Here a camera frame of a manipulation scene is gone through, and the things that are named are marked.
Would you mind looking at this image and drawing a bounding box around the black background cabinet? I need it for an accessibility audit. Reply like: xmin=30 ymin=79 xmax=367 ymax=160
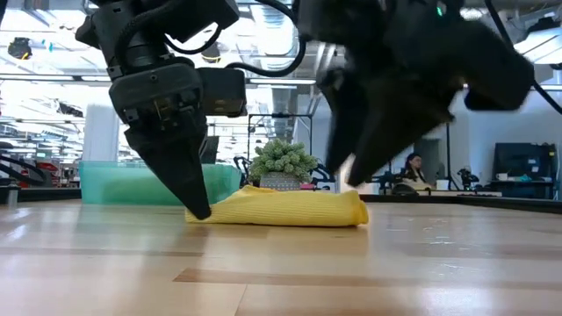
xmin=491 ymin=142 xmax=559 ymax=201

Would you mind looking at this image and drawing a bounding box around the silver round ventilation duct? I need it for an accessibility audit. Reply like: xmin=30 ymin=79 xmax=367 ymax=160
xmin=249 ymin=4 xmax=300 ymax=59

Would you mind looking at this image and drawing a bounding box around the long ceiling light bar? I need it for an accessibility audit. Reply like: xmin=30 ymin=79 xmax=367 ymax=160
xmin=0 ymin=73 xmax=318 ymax=86

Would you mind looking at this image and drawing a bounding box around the white building column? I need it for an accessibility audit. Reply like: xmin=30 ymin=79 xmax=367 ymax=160
xmin=82 ymin=103 xmax=121 ymax=163

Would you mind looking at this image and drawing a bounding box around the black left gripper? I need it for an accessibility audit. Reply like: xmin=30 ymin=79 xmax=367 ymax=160
xmin=106 ymin=61 xmax=213 ymax=221

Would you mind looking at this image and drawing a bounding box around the yellow microfiber towel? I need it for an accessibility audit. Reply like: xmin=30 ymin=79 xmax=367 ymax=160
xmin=184 ymin=183 xmax=371 ymax=228

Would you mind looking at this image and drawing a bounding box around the black background monitor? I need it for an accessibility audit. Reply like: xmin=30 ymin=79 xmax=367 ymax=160
xmin=199 ymin=135 xmax=221 ymax=166

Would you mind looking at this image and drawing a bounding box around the teal translucent plastic basket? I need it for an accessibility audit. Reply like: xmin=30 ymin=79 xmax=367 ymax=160
xmin=78 ymin=159 xmax=243 ymax=207

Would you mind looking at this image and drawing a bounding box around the artificial green potted plant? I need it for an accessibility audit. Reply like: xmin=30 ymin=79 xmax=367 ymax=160
xmin=248 ymin=138 xmax=319 ymax=192

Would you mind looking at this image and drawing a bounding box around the black aluminium table frame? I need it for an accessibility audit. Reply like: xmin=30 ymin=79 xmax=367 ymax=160
xmin=0 ymin=187 xmax=562 ymax=215

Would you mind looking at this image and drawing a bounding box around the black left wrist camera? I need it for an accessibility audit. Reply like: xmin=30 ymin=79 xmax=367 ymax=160
xmin=198 ymin=66 xmax=249 ymax=119

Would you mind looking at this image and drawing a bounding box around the black right camera cable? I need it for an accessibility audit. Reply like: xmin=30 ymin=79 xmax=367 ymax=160
xmin=484 ymin=0 xmax=562 ymax=116

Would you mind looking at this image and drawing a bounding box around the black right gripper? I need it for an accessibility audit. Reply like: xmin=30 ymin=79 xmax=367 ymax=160
xmin=319 ymin=0 xmax=536 ymax=188

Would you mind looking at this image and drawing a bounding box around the red and black machine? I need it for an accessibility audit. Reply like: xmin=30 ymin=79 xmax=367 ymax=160
xmin=0 ymin=148 xmax=61 ymax=188

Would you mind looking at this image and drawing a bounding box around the person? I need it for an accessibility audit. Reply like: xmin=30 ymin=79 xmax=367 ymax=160
xmin=396 ymin=152 xmax=435 ymax=191

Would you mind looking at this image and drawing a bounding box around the black left camera cable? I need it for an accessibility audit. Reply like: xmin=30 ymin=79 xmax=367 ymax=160
xmin=162 ymin=0 xmax=308 ymax=79

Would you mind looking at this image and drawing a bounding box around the black camera cable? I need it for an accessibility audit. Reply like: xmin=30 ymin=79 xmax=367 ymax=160
xmin=162 ymin=0 xmax=308 ymax=79
xmin=484 ymin=0 xmax=562 ymax=116

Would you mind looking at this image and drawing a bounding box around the black ceiling device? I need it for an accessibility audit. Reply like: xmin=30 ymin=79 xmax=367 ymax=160
xmin=7 ymin=36 xmax=33 ymax=61
xmin=201 ymin=41 xmax=222 ymax=63

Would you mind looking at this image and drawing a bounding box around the black background stand frame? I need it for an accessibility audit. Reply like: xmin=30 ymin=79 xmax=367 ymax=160
xmin=444 ymin=122 xmax=453 ymax=190
xmin=247 ymin=112 xmax=314 ymax=147

